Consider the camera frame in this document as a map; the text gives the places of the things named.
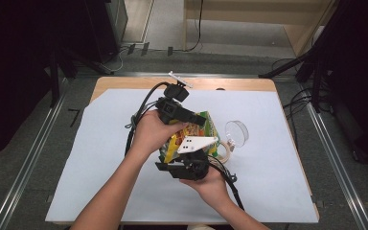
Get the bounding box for metal floor rail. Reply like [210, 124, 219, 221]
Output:
[0, 80, 70, 230]
[76, 71, 263, 80]
[300, 82, 368, 230]

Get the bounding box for person's right hand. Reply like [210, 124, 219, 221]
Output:
[179, 166, 233, 209]

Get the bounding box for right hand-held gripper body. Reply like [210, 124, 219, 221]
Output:
[169, 136, 219, 181]

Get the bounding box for wooden table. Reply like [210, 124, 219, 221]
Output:
[52, 76, 320, 225]

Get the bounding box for white floor cable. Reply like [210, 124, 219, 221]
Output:
[103, 46, 132, 73]

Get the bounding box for yellow green spout pouch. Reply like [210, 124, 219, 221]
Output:
[158, 110, 221, 165]

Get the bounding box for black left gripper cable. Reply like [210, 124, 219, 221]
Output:
[124, 80, 171, 157]

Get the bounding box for person's left hand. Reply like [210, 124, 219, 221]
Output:
[129, 109, 190, 161]

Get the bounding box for black hanging cable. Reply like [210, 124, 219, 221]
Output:
[185, 0, 204, 53]

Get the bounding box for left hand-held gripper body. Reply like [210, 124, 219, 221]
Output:
[155, 70, 194, 126]

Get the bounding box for light wooden shelf unit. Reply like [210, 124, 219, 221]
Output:
[182, 0, 337, 58]

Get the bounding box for black cabinet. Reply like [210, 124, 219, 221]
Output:
[84, 0, 129, 64]

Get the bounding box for black stand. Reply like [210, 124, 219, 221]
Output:
[258, 0, 358, 113]
[48, 46, 109, 108]

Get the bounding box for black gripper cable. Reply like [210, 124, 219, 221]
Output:
[207, 154, 245, 212]
[124, 80, 171, 157]

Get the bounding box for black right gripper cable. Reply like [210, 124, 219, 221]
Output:
[207, 154, 245, 212]

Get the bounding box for white paper sheet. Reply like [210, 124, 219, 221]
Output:
[45, 88, 319, 223]

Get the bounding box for black floor cables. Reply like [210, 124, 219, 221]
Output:
[271, 57, 322, 151]

